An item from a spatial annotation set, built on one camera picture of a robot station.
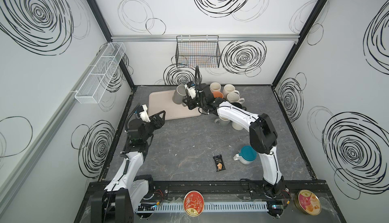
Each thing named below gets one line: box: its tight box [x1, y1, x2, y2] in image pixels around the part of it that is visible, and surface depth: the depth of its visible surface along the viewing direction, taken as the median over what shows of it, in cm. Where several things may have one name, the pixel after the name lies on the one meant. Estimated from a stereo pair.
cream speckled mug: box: [226, 92, 245, 104], surface depth 106 cm
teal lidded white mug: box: [233, 145, 258, 165], surface depth 80 cm
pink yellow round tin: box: [293, 189, 322, 216], surface depth 69 cm
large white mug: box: [222, 83, 241, 99], surface depth 111 cm
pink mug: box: [209, 82, 222, 93], surface depth 110 cm
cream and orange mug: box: [212, 91, 224, 99], surface depth 107 cm
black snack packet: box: [212, 154, 226, 172], surface depth 84 cm
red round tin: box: [183, 190, 205, 217], surface depth 69 cm
